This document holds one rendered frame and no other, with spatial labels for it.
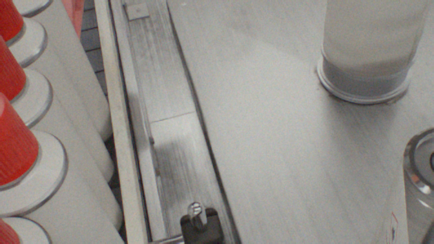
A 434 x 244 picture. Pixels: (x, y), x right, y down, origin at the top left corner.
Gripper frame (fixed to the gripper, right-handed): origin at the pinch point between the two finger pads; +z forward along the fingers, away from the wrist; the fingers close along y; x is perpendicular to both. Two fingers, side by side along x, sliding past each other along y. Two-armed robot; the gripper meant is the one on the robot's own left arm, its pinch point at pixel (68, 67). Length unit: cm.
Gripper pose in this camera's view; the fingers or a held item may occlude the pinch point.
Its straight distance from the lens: 46.1
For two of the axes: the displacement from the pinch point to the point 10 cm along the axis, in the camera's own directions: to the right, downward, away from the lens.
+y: 9.6, -2.7, 0.7
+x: -1.2, -1.8, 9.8
